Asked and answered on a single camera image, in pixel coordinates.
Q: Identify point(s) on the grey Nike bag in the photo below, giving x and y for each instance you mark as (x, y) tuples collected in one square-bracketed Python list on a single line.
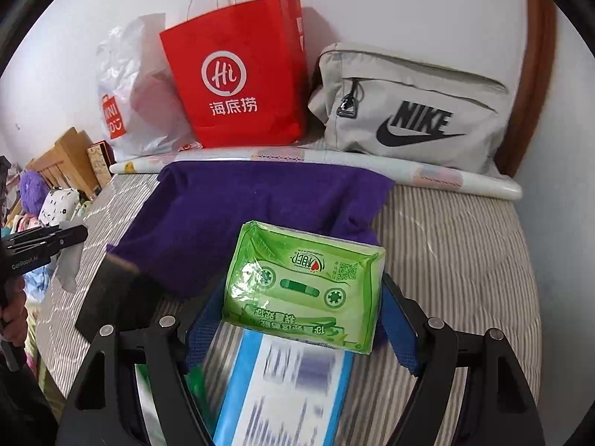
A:
[(377, 102)]

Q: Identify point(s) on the purple towel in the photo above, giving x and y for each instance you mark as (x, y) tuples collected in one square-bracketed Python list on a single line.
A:
[(186, 232)]

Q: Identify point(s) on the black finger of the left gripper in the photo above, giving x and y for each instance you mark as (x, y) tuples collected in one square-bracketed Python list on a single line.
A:
[(54, 236)]

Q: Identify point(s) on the brown patterned small box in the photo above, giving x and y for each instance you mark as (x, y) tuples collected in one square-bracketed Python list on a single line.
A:
[(101, 158)]

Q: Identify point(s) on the purple plush pillow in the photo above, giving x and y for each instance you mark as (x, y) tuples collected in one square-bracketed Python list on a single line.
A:
[(33, 191)]

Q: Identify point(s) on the person's left hand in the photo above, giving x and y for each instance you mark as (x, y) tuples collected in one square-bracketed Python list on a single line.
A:
[(14, 316)]

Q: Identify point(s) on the red paper shopping bag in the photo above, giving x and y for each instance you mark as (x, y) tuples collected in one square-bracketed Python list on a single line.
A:
[(241, 73)]

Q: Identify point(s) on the wooden bed headboard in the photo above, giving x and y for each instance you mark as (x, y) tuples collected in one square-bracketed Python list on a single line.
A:
[(67, 164)]

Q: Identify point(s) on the white dotted pillow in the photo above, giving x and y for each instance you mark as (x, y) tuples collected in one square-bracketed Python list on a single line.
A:
[(59, 205)]

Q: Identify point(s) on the wooden door frame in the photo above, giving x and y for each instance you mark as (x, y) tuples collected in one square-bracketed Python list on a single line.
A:
[(532, 92)]

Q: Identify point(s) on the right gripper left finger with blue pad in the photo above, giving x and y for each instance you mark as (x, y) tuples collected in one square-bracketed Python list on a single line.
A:
[(203, 317)]

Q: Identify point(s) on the green tissue pack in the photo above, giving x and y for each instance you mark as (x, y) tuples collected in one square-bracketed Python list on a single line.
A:
[(305, 287)]

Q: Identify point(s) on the blue tissue pack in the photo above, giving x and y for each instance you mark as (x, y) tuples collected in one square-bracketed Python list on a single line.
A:
[(283, 392)]

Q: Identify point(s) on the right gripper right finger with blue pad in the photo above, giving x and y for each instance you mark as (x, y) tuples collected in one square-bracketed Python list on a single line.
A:
[(400, 333)]

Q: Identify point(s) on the dark green tin box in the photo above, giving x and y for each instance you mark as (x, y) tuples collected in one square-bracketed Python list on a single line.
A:
[(120, 295)]

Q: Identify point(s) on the white Miniso plastic bag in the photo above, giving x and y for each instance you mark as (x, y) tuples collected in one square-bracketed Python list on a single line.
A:
[(141, 108)]

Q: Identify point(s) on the rolled white printed mat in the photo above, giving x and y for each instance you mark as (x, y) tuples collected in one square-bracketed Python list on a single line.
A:
[(402, 172)]

